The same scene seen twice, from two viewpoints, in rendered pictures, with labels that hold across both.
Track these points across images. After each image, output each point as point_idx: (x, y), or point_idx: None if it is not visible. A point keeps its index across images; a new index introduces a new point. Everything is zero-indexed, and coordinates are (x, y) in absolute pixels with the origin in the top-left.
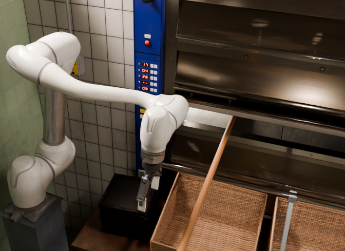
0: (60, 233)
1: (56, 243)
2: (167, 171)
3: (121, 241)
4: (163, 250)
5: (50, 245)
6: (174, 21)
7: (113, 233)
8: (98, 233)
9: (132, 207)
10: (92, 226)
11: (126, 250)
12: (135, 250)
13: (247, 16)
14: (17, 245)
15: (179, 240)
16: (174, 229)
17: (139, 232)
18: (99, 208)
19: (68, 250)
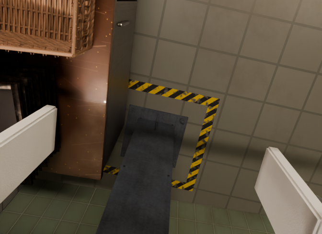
0: (115, 220)
1: (132, 217)
2: None
3: (69, 106)
4: (81, 24)
5: (145, 228)
6: None
7: (59, 125)
8: (66, 147)
9: (9, 116)
10: (54, 161)
11: (85, 94)
12: (79, 78)
13: None
14: None
15: None
16: (6, 13)
17: (46, 81)
18: (35, 176)
19: (115, 182)
